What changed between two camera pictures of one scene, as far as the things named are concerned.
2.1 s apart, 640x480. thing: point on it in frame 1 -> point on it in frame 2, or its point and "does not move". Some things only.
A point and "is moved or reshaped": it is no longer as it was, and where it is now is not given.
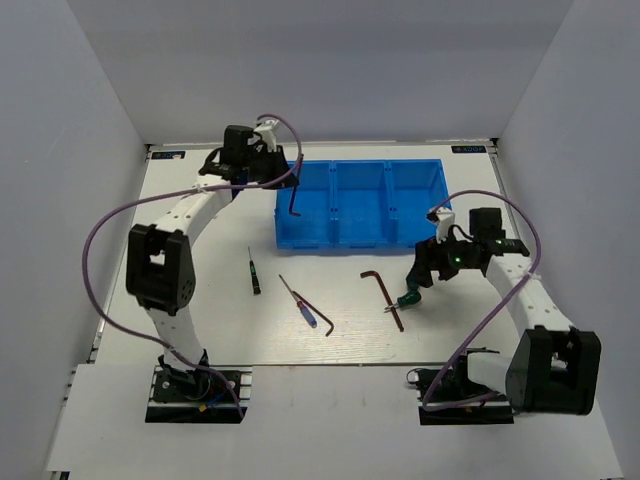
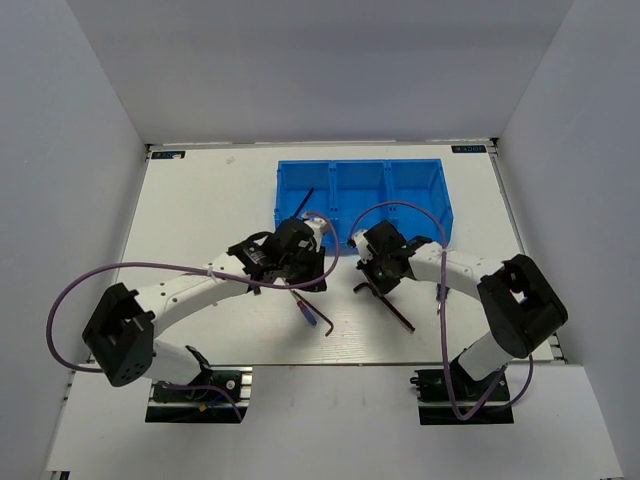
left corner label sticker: (168, 155) does not move
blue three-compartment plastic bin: (360, 204) does not move
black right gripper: (429, 256) -> (381, 287)
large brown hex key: (393, 310) is moved or reshaped
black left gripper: (279, 161) -> (317, 264)
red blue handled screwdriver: (305, 310) does not move
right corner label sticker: (469, 149) does not move
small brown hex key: (293, 213) -> (304, 202)
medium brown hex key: (316, 311) does not move
